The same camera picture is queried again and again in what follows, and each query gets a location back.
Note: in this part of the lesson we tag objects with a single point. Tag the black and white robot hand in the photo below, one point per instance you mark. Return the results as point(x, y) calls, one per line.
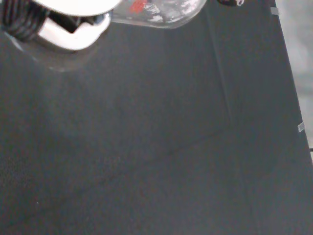
point(71, 36)

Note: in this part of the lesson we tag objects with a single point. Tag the black bench cloth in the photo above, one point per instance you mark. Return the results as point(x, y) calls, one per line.
point(146, 137)

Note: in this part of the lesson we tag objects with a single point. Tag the grey tape piece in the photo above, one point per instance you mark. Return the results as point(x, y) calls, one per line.
point(274, 11)
point(301, 127)

